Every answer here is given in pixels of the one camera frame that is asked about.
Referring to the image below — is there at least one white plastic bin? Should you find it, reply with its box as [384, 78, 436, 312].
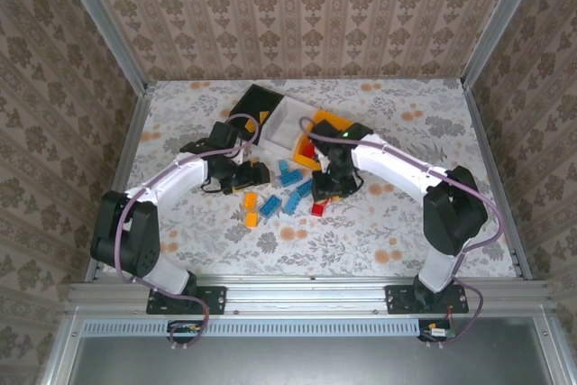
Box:
[257, 96, 319, 159]

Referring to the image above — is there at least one floral tablecloth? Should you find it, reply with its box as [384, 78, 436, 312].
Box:
[102, 78, 517, 278]

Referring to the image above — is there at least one yellow plastic bin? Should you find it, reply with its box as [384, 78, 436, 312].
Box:
[291, 107, 357, 172]

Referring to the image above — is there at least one black plastic bin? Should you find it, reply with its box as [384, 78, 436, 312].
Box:
[227, 83, 286, 146]

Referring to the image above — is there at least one aluminium front beam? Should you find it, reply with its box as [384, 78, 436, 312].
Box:
[65, 274, 558, 317]

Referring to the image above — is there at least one small green circuit board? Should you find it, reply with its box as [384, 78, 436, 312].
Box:
[169, 320, 204, 344]
[418, 319, 456, 344]

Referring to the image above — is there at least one grey metal panel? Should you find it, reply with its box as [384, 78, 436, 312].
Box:
[67, 335, 555, 385]

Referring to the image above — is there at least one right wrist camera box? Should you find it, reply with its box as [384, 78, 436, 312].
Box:
[315, 148, 340, 177]

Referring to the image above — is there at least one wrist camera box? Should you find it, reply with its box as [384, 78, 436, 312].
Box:
[227, 160, 253, 188]
[315, 148, 340, 177]

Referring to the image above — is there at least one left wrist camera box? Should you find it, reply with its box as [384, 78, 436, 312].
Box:
[227, 160, 253, 188]

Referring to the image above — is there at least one aluminium side rail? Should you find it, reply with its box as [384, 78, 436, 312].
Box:
[84, 82, 157, 282]
[462, 78, 536, 281]

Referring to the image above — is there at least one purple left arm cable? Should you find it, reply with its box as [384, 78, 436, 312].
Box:
[114, 113, 261, 349]

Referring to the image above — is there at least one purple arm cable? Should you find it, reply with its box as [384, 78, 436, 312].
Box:
[298, 115, 505, 348]
[114, 113, 261, 349]

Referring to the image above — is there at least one grey slotted cable duct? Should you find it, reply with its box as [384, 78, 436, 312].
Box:
[82, 317, 452, 339]

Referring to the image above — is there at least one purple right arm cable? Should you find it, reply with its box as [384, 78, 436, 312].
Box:
[298, 115, 505, 348]

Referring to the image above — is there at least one aluminium frame post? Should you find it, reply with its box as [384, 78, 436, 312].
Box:
[52, 0, 152, 96]
[460, 0, 549, 88]

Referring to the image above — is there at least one aluminium lower rail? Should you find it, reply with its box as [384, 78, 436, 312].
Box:
[534, 312, 577, 385]
[38, 312, 87, 385]

